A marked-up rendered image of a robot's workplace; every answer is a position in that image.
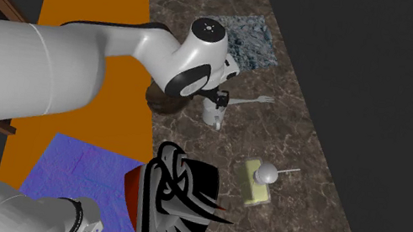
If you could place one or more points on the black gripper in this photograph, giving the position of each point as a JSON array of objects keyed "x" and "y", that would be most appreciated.
[{"x": 221, "y": 98}]

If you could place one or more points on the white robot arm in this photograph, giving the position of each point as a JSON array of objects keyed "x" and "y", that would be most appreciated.
[{"x": 10, "y": 68}]

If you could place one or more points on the white mug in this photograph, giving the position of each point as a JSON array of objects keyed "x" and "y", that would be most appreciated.
[{"x": 211, "y": 115}]

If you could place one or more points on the grey fork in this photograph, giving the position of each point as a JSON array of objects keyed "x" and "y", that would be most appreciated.
[{"x": 250, "y": 100}]

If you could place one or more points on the dark brown bowl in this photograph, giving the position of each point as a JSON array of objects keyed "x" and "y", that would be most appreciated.
[{"x": 162, "y": 104}]

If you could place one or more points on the blue grey patterned mat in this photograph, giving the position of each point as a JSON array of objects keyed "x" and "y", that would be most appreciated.
[{"x": 251, "y": 44}]

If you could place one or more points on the grey round-headed ladle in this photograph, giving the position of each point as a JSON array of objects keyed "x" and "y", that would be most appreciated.
[{"x": 266, "y": 174}]

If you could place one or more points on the yellow rectangular sponge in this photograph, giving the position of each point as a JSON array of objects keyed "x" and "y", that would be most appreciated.
[{"x": 250, "y": 191}]

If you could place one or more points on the black white patterned vase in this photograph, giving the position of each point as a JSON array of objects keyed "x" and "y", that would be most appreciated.
[{"x": 177, "y": 194}]

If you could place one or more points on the purple blue robot stand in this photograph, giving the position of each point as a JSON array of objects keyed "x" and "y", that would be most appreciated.
[{"x": 89, "y": 172}]

